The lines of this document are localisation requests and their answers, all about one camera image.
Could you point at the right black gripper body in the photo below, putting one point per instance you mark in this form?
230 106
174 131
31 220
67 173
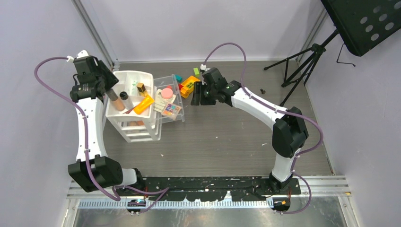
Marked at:
204 95

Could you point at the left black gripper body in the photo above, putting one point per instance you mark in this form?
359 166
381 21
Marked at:
108 79

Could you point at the foundation tube grey cap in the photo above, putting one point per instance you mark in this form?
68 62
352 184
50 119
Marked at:
115 100

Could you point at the white plastic drawer organizer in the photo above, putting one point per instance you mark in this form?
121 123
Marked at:
151 130

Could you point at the small pink round puff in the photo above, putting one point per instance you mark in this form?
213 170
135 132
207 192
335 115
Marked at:
167 93

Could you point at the gold black lipstick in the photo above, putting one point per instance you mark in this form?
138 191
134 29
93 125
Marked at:
142 90

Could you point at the clear plastic drawer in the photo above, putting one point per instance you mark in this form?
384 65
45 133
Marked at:
171 82

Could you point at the red makeup pencil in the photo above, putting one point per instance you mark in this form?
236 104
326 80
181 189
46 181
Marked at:
132 110

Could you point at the eyeshadow palette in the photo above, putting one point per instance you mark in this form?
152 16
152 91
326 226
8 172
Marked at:
171 111

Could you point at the orange cream tube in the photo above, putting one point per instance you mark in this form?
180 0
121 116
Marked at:
143 105

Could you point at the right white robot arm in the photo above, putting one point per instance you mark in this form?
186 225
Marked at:
289 132

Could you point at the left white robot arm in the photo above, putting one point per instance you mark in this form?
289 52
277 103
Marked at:
93 169

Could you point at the green toy block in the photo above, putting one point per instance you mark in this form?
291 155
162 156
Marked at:
196 72

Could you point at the yellow toy block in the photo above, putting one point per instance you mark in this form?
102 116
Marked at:
187 86

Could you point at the teal toy block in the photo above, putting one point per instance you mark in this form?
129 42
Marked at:
178 78

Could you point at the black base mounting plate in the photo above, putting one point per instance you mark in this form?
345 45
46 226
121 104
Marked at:
213 188

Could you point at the black tripod stand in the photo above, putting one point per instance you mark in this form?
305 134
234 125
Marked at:
362 25

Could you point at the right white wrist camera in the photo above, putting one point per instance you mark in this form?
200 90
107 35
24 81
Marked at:
203 68

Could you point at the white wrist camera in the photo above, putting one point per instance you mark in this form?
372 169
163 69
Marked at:
81 54
203 68

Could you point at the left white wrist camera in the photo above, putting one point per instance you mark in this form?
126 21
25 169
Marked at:
81 54

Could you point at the aluminium rail frame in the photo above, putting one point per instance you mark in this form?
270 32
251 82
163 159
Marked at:
311 187

